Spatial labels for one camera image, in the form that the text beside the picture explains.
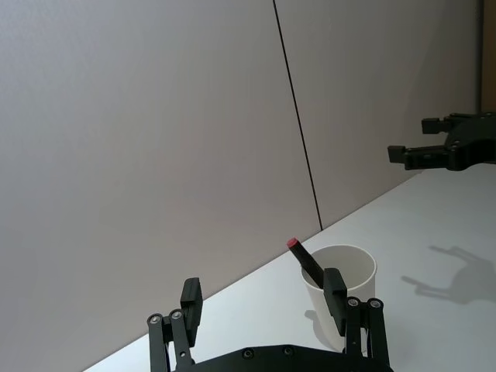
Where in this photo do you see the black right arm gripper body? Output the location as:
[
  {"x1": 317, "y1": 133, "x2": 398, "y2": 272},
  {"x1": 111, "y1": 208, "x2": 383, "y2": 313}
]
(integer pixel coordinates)
[{"x1": 444, "y1": 113, "x2": 496, "y2": 172}]

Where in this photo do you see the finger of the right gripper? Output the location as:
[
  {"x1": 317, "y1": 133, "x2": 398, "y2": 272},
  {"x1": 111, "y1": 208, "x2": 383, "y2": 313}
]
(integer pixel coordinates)
[
  {"x1": 387, "y1": 142, "x2": 451, "y2": 171},
  {"x1": 421, "y1": 112, "x2": 482, "y2": 136}
]

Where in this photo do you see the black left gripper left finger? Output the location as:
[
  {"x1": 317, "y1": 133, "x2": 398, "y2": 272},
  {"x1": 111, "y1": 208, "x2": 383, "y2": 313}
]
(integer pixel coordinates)
[{"x1": 146, "y1": 277, "x2": 204, "y2": 372}]

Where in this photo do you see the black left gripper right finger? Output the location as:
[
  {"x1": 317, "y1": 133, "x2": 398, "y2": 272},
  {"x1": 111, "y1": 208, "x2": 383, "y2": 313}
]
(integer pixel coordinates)
[{"x1": 322, "y1": 267, "x2": 391, "y2": 369}]

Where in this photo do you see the white paper cup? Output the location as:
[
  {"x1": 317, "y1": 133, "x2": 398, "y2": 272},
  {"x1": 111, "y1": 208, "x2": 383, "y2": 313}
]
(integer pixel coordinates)
[{"x1": 301, "y1": 244, "x2": 377, "y2": 353}]

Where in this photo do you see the black pen with red cap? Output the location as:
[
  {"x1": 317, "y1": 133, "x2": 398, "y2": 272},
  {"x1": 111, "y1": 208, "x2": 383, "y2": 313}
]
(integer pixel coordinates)
[{"x1": 286, "y1": 237, "x2": 326, "y2": 290}]

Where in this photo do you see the brown panel strip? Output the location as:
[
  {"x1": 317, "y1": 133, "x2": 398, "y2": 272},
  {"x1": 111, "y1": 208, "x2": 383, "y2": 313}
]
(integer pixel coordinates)
[{"x1": 480, "y1": 0, "x2": 496, "y2": 114}]

